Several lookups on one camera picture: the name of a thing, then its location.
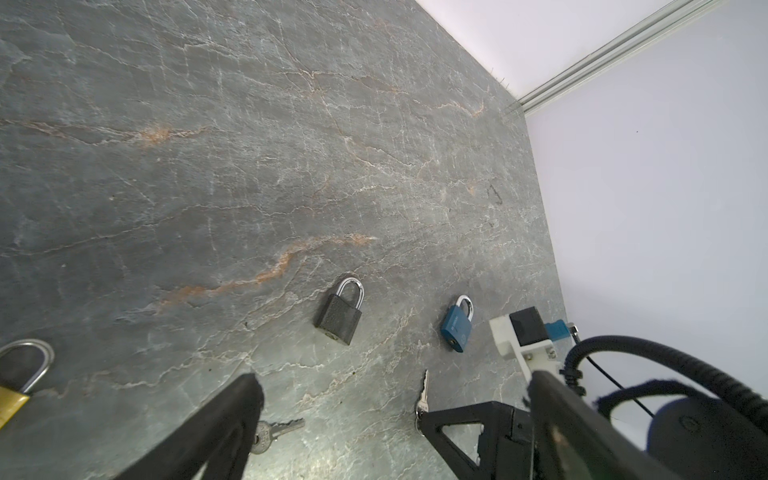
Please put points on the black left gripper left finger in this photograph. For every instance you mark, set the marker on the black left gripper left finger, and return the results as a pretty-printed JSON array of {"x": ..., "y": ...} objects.
[{"x": 215, "y": 442}]

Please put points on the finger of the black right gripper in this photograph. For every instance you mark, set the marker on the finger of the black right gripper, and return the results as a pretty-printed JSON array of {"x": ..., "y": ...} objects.
[{"x": 488, "y": 440}]

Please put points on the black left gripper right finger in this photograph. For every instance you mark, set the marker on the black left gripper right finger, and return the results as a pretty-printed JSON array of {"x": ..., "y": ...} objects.
[{"x": 575, "y": 442}]

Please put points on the dark grey padlock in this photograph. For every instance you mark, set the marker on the dark grey padlock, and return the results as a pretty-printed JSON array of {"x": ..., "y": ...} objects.
[{"x": 339, "y": 318}]

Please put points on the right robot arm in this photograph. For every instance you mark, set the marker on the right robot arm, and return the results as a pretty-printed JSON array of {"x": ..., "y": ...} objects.
[{"x": 714, "y": 428}]

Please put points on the silver key on table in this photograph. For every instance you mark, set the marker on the silver key on table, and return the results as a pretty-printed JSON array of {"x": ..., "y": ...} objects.
[{"x": 267, "y": 433}]

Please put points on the brass padlock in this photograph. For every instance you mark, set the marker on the brass padlock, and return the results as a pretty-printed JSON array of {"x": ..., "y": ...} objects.
[{"x": 19, "y": 378}]

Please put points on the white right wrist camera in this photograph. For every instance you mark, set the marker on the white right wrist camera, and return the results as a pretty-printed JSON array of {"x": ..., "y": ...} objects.
[{"x": 525, "y": 337}]

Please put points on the aluminium enclosure frame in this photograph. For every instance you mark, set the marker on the aluminium enclosure frame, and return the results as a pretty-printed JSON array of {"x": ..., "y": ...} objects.
[{"x": 658, "y": 23}]

